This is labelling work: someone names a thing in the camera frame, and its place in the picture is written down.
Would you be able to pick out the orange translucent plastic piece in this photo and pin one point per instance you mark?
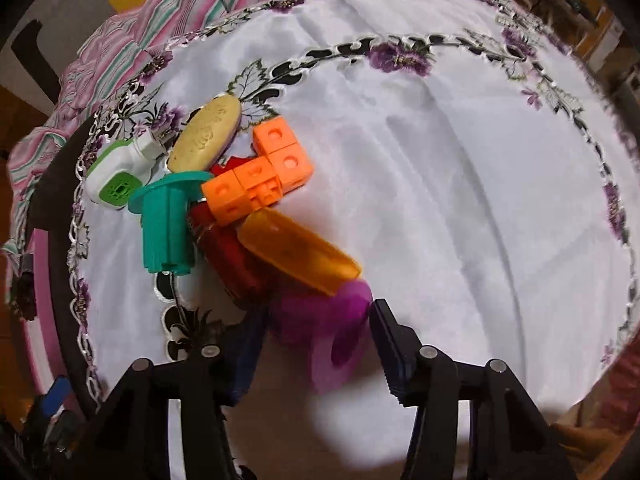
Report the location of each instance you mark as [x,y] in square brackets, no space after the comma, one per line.
[295,247]

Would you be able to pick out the teal plastic flanged part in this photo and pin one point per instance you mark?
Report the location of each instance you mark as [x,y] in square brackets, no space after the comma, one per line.
[165,225]

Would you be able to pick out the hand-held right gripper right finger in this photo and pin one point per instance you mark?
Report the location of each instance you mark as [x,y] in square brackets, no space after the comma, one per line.
[392,355]

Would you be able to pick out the purple translucent plastic piece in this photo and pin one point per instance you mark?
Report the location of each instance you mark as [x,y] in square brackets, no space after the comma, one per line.
[340,340]

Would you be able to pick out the pink green striped cloth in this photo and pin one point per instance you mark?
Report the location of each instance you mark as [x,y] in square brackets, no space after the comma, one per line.
[175,5]

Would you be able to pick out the yellow engraved oval block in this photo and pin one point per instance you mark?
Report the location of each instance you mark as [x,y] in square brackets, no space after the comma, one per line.
[205,132]

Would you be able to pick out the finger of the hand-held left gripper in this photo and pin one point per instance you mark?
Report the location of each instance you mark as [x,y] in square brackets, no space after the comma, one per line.
[55,395]

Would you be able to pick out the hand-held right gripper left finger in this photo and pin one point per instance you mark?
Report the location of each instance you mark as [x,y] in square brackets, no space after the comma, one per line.
[245,360]

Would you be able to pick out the red puzzle piece block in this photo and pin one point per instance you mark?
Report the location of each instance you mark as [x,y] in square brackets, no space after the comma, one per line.
[227,260]

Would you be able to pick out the orange cube cluster block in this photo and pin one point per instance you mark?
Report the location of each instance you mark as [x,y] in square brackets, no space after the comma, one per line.
[260,175]

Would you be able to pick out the white embroidered floral tablecloth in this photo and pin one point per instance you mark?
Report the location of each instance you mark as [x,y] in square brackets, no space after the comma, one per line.
[450,210]

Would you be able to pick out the white and green plastic part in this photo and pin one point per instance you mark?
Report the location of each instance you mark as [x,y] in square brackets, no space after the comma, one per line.
[120,165]

